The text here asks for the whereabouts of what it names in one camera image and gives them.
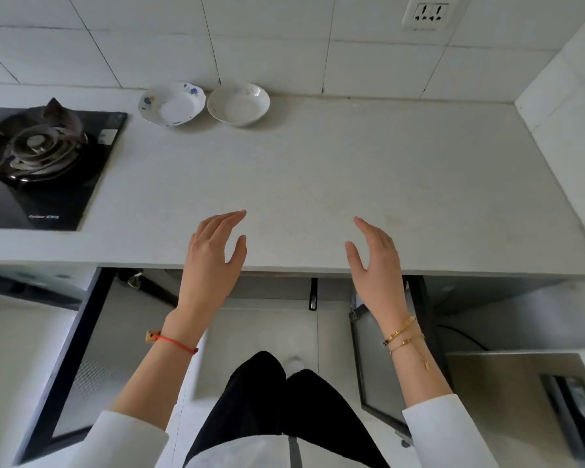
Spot person's right hand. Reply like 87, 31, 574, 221
344, 216, 414, 328

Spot person's left hand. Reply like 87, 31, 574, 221
175, 209, 248, 333

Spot person's right forearm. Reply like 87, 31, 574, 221
374, 314, 456, 411

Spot person's left forearm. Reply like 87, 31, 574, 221
108, 309, 211, 432

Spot black-framed cabinet door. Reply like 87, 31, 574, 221
12, 268, 198, 466
348, 276, 455, 440

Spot white sock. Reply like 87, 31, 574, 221
282, 357, 307, 379

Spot plain white bowl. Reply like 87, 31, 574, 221
206, 83, 271, 127

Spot black trousers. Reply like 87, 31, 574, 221
183, 351, 391, 468

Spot white bowl with blue flowers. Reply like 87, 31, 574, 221
138, 82, 207, 127

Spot black glass gas cooktop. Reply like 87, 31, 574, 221
0, 107, 128, 232

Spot white long-sleeved shirt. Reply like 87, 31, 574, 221
10, 394, 499, 468

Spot black iron pan support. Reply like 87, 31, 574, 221
0, 97, 89, 185

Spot metal gas burner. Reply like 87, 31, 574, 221
6, 127, 77, 170

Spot gold bangle bracelet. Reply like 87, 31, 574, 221
382, 315, 418, 347

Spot thin gold chain bracelet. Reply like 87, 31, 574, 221
389, 333, 433, 371

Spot gas valve with black hose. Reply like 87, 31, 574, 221
116, 269, 182, 308

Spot red string bracelet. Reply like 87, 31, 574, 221
146, 330, 199, 356

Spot black cable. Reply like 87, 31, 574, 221
436, 325, 489, 352

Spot white wall socket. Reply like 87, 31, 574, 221
401, 0, 462, 31

